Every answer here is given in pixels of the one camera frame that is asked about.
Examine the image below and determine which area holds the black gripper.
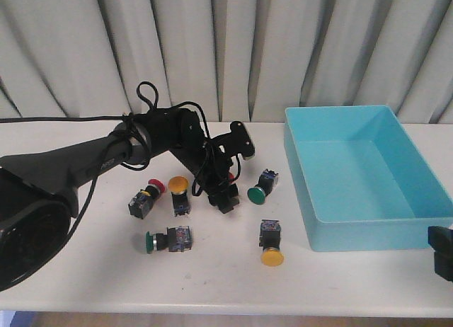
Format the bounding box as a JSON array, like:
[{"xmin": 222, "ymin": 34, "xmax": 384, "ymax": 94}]
[
  {"xmin": 428, "ymin": 226, "xmax": 452, "ymax": 282},
  {"xmin": 190, "ymin": 154, "xmax": 239, "ymax": 214}
]

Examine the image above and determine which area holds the yellow push button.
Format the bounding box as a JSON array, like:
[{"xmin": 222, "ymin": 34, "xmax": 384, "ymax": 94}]
[
  {"xmin": 168, "ymin": 176, "xmax": 190, "ymax": 217},
  {"xmin": 258, "ymin": 219, "xmax": 284, "ymax": 267}
]

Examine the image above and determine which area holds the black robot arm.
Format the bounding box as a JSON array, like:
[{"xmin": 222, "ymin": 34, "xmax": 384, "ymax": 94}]
[{"xmin": 1, "ymin": 106, "xmax": 255, "ymax": 289}]

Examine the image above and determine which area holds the green push button near box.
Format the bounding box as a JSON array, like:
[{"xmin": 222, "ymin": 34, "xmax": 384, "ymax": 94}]
[{"xmin": 247, "ymin": 169, "xmax": 279, "ymax": 205}]

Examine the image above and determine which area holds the light blue plastic box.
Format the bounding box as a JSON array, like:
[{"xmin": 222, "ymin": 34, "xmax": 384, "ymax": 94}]
[{"xmin": 284, "ymin": 105, "xmax": 452, "ymax": 252}]

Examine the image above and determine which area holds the green push button left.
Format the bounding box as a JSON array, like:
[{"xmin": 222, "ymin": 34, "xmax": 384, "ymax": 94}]
[{"xmin": 145, "ymin": 226, "xmax": 193, "ymax": 254}]

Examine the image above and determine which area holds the small red push button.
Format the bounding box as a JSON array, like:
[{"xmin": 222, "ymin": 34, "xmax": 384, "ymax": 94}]
[{"xmin": 128, "ymin": 178, "xmax": 166, "ymax": 219}]

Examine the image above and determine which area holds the yellow push button front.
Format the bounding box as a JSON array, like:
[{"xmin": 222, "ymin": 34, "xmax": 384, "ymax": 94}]
[{"xmin": 258, "ymin": 219, "xmax": 284, "ymax": 267}]

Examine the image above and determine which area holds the grey pleated curtain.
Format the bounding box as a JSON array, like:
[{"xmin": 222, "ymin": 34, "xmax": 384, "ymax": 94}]
[{"xmin": 1, "ymin": 0, "xmax": 452, "ymax": 124}]

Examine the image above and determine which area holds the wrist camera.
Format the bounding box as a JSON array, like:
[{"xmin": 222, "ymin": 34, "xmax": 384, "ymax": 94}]
[{"xmin": 213, "ymin": 121, "xmax": 256, "ymax": 161}]

